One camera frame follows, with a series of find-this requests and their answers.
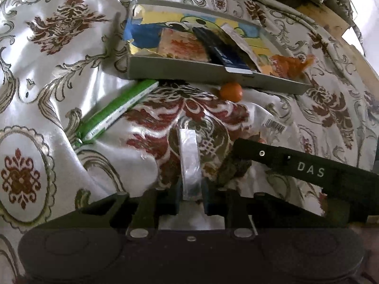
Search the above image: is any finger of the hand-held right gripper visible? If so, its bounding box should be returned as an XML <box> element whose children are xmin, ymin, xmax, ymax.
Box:
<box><xmin>232</xmin><ymin>138</ymin><xmax>268</xmax><ymax>169</ymax></box>

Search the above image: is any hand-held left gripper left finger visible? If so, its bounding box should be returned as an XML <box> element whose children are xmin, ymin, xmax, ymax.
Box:
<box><xmin>77</xmin><ymin>180</ymin><xmax>182</xmax><ymax>240</ymax></box>

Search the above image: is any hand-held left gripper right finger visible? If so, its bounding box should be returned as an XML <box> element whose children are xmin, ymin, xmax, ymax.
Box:
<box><xmin>203</xmin><ymin>183</ymin><xmax>350</xmax><ymax>240</ymax></box>

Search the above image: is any clear snack packet with barcode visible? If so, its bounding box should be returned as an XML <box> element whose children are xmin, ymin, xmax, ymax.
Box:
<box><xmin>217</xmin><ymin>106</ymin><xmax>289</xmax><ymax>185</ymax></box>

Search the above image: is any silver foil snack packet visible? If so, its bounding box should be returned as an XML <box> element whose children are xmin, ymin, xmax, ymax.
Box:
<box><xmin>177</xmin><ymin>128</ymin><xmax>202</xmax><ymax>202</ymax></box>

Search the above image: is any orange wrapper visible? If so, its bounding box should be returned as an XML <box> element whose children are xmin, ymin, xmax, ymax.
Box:
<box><xmin>268</xmin><ymin>54</ymin><xmax>315</xmax><ymax>80</ymax></box>

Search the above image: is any grey tray with printed bottom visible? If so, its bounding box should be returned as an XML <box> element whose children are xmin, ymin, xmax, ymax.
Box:
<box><xmin>113</xmin><ymin>0</ymin><xmax>315</xmax><ymax>96</ymax></box>

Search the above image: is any dark blue box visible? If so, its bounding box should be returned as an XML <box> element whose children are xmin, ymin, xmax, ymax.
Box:
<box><xmin>192</xmin><ymin>26</ymin><xmax>256</xmax><ymax>74</ymax></box>

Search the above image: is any green and white box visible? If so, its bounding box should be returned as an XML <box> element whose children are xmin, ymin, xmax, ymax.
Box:
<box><xmin>75</xmin><ymin>79</ymin><xmax>160</xmax><ymax>145</ymax></box>

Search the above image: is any white and pink snack packet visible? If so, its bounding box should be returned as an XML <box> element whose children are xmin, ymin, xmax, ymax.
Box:
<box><xmin>221</xmin><ymin>24</ymin><xmax>264</xmax><ymax>73</ymax></box>

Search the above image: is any blue and gold snack packet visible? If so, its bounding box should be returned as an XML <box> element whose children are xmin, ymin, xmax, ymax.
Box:
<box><xmin>123</xmin><ymin>18</ymin><xmax>166</xmax><ymax>55</ymax></box>

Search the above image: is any loose tangerine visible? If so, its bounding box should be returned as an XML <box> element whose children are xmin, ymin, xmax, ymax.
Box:
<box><xmin>219</xmin><ymin>82</ymin><xmax>243</xmax><ymax>101</ymax></box>

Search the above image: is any wooden bed frame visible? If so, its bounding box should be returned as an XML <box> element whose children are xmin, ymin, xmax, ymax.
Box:
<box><xmin>296</xmin><ymin>3</ymin><xmax>379</xmax><ymax>74</ymax></box>

